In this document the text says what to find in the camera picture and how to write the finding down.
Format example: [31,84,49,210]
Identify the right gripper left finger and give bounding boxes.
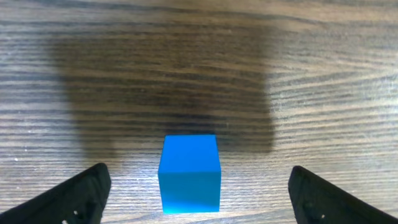
[0,162,112,224]

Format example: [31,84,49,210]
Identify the blue cube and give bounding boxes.
[157,134,223,215]

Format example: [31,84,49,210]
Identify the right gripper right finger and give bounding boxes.
[287,165,398,224]

